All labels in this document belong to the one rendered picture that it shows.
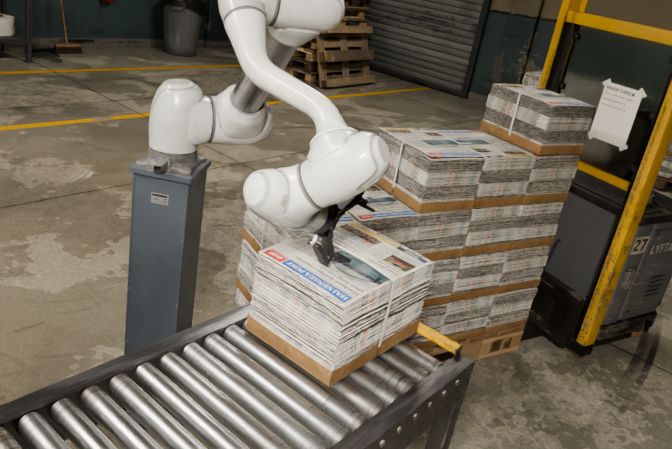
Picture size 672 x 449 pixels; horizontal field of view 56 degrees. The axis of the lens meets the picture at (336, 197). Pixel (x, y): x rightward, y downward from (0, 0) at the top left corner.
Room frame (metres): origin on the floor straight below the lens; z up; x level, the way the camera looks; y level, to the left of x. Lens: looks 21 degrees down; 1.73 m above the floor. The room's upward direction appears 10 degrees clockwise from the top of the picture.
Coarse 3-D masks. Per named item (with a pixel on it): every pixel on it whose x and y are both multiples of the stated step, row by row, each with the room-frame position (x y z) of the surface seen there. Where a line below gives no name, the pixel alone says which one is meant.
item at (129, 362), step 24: (240, 312) 1.44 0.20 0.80; (168, 336) 1.28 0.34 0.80; (192, 336) 1.29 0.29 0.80; (120, 360) 1.16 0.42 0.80; (144, 360) 1.17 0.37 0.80; (72, 384) 1.05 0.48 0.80; (96, 384) 1.07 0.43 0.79; (0, 408) 0.95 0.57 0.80; (24, 408) 0.97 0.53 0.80; (48, 408) 0.99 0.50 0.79
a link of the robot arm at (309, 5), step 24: (288, 0) 1.55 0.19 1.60; (312, 0) 1.58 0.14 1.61; (336, 0) 1.63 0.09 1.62; (288, 24) 1.58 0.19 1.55; (312, 24) 1.60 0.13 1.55; (336, 24) 1.65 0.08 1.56; (288, 48) 1.69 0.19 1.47; (216, 96) 2.00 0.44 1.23; (240, 96) 1.86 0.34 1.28; (264, 96) 1.86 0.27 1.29; (216, 120) 1.92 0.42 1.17; (240, 120) 1.90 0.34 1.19; (264, 120) 1.97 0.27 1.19; (240, 144) 2.00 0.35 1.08
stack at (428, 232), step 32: (384, 192) 2.48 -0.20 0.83; (256, 224) 2.18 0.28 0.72; (384, 224) 2.21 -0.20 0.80; (416, 224) 2.30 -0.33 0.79; (448, 224) 2.40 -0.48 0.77; (480, 224) 2.50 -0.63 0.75; (512, 224) 2.61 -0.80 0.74; (256, 256) 2.16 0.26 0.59; (480, 256) 2.53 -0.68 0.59; (448, 288) 2.45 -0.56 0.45; (480, 288) 2.56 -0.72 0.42; (448, 320) 2.47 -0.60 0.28; (480, 320) 2.59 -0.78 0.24
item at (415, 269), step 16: (352, 224) 1.62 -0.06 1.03; (336, 240) 1.50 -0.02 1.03; (352, 240) 1.52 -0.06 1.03; (368, 240) 1.53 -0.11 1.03; (384, 240) 1.55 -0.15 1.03; (368, 256) 1.44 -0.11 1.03; (384, 256) 1.46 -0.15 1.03; (400, 256) 1.47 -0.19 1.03; (416, 256) 1.49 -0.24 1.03; (400, 272) 1.38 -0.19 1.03; (416, 272) 1.42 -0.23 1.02; (400, 288) 1.37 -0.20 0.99; (416, 288) 1.44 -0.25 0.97; (400, 304) 1.39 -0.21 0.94; (416, 304) 1.46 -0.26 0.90; (400, 320) 1.41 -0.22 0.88; (416, 320) 1.48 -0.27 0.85
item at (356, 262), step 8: (320, 240) 1.49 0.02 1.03; (336, 248) 1.46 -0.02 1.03; (352, 256) 1.43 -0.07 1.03; (352, 264) 1.38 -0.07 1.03; (360, 264) 1.39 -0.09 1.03; (368, 264) 1.40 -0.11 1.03; (376, 264) 1.40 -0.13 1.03; (368, 272) 1.35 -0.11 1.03; (376, 272) 1.36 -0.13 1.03; (392, 272) 1.37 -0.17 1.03; (384, 280) 1.33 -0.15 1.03; (400, 280) 1.36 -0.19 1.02; (384, 296) 1.31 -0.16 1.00; (392, 296) 1.34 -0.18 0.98; (384, 304) 1.33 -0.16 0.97; (392, 304) 1.36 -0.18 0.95; (384, 312) 1.34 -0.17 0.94; (392, 312) 1.36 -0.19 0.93; (384, 320) 1.35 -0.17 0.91; (376, 328) 1.32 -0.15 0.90; (376, 336) 1.33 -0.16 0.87; (384, 336) 1.36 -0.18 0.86; (376, 344) 1.33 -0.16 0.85
